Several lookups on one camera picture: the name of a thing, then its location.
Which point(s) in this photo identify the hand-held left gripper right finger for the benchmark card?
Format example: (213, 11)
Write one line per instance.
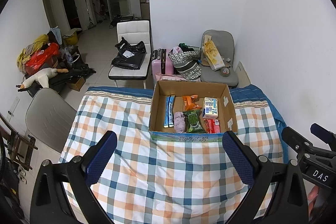
(237, 155)

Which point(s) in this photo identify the small milk carton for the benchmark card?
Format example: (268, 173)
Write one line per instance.
(210, 108)

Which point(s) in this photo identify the yellow cloth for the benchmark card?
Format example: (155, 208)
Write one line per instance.
(26, 54)

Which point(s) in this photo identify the black plastic bag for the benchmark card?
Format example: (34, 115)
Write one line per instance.
(128, 56)

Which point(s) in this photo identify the red plastic bag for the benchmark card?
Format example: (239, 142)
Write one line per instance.
(39, 58)

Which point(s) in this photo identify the tape roll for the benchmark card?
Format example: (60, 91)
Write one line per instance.
(225, 71)

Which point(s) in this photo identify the person's right hand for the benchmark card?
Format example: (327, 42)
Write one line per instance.
(313, 196)

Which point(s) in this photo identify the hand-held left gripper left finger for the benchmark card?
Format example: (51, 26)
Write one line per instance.
(101, 155)

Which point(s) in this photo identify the white board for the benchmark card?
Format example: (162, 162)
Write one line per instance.
(243, 75)

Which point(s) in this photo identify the dark wooden chair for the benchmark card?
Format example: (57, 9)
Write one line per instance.
(18, 144)

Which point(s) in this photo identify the yellow bin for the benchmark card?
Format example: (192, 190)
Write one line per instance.
(70, 38)

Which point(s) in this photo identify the small brown cardboard box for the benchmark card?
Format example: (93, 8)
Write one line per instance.
(76, 83)

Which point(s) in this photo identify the grey shell chair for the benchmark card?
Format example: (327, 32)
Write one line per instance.
(50, 113)

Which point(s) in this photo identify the white goose plush toy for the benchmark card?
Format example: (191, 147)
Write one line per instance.
(43, 77)

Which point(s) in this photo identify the black white patterned tote bag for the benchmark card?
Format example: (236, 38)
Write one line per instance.
(185, 64)

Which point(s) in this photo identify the pink plastic bag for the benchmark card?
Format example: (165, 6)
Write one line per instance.
(168, 77)

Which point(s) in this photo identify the yellow snack box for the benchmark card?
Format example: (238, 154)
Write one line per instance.
(212, 54)

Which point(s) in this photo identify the red snack packet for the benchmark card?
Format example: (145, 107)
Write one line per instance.
(212, 126)

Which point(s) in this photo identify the black bag pile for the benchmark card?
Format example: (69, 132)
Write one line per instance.
(76, 71)

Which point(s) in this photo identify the black floor equipment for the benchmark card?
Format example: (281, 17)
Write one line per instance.
(9, 187)

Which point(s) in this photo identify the checked blanket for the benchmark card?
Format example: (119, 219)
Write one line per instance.
(157, 174)

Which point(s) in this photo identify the long blue packet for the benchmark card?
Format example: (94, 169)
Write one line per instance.
(169, 111)

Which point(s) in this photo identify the orange snack packet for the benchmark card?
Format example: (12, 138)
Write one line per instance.
(191, 102)

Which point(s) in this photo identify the purple soft cloth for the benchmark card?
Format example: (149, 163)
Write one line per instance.
(179, 121)

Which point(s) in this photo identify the white padded chair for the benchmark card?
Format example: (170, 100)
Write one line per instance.
(132, 28)

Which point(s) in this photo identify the green snack packet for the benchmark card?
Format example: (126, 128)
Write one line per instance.
(194, 121)

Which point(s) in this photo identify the grey cushioned chair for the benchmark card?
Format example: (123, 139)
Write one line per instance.
(227, 41)

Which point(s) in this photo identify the pink suitcase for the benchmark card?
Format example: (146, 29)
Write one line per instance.
(161, 64)

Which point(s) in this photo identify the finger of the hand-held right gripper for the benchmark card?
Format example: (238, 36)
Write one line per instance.
(291, 136)
(321, 130)

